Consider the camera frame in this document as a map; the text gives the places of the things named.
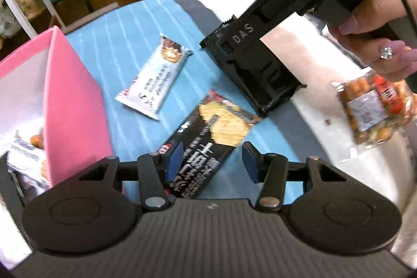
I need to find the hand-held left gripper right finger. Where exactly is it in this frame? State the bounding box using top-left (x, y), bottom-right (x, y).
top-left (243, 141), bottom-right (352, 210)

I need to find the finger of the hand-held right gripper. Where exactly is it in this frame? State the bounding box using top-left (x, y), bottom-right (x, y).
top-left (225, 37), bottom-right (298, 106)
top-left (208, 0), bottom-right (313, 52)

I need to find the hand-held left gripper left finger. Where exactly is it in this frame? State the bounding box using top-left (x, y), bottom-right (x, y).
top-left (76, 141), bottom-right (183, 211)

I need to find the plain black snack packet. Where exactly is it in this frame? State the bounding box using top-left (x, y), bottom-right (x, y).
top-left (199, 15), bottom-right (307, 118)

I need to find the black cracker packet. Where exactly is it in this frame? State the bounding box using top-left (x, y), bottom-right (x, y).
top-left (156, 90), bottom-right (264, 200)

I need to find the white snack bar packet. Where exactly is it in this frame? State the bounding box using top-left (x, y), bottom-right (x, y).
top-left (114, 33), bottom-right (195, 121)
top-left (6, 137), bottom-right (50, 194)

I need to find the clear peanut bag red label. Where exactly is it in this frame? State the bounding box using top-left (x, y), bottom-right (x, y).
top-left (330, 70), bottom-right (417, 164)

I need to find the pink cardboard box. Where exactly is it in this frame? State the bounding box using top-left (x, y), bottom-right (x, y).
top-left (0, 25), bottom-right (114, 200)

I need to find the person's right hand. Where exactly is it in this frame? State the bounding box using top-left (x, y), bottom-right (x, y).
top-left (328, 0), bottom-right (417, 93)

